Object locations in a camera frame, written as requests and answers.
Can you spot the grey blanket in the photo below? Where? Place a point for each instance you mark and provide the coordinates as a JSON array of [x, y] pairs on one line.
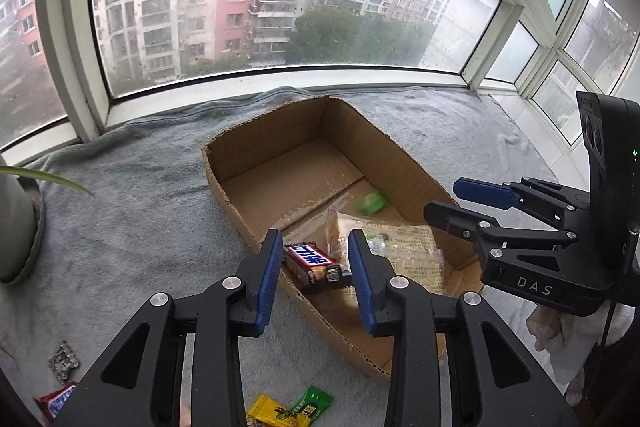
[[150, 232]]

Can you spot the yellow snack packet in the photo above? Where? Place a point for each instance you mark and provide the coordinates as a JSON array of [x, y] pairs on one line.
[[265, 412]]

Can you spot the white window frame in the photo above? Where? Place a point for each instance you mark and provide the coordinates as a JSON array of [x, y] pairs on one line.
[[70, 57]]

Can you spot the green snack packet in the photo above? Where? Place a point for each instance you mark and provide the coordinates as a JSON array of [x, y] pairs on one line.
[[312, 404]]

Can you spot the green candy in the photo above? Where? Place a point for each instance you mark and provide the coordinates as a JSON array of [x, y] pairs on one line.
[[370, 202]]

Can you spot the grey-green plant pot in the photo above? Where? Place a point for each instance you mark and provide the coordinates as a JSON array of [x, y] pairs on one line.
[[15, 227]]

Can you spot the grey-green pot saucer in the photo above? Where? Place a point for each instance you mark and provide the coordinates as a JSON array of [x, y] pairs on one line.
[[36, 247]]

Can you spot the black white patterned packet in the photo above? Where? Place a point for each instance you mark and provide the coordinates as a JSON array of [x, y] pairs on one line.
[[64, 362]]

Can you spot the person's right hand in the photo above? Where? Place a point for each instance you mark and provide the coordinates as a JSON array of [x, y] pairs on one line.
[[550, 329]]

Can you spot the person's right forearm white sleeve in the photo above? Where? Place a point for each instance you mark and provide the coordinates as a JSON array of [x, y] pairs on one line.
[[585, 372]]

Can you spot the brown cardboard box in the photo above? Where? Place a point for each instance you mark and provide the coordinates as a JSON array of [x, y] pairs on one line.
[[280, 157]]

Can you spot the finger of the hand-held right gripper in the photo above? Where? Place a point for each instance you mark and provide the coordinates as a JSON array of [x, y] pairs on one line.
[[480, 191], [450, 214]]

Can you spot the brown chocolate bar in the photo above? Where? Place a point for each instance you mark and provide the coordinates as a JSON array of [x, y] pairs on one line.
[[310, 259], [57, 399]]

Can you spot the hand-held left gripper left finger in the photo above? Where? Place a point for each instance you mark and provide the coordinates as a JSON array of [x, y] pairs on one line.
[[270, 277]]

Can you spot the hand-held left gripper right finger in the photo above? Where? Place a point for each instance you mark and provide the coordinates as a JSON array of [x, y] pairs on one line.
[[361, 282]]

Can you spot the clear beige biscuit packet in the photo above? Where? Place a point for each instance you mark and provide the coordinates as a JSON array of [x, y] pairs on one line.
[[410, 252]]

